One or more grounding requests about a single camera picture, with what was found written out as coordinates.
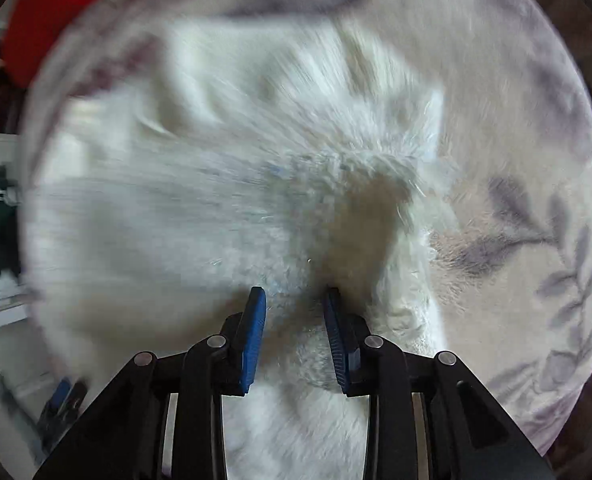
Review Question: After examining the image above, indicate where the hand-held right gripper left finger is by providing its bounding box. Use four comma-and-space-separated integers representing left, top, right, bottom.
32, 286, 268, 480

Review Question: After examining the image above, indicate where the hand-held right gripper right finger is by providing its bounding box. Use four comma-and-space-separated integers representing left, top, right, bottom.
323, 286, 557, 480

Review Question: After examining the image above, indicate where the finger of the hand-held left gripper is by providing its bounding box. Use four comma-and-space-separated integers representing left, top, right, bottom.
38, 375, 90, 455

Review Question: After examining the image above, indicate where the white fluffy garment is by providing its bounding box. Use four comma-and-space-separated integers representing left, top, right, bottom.
20, 14, 448, 480

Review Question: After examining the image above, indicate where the dark green object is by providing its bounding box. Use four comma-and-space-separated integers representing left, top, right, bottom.
0, 162, 25, 282

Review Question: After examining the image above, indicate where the floral printed blanket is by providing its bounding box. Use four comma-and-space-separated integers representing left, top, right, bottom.
25, 0, 592, 462

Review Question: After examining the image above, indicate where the red cloth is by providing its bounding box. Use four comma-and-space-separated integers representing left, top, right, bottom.
2, 0, 133, 87

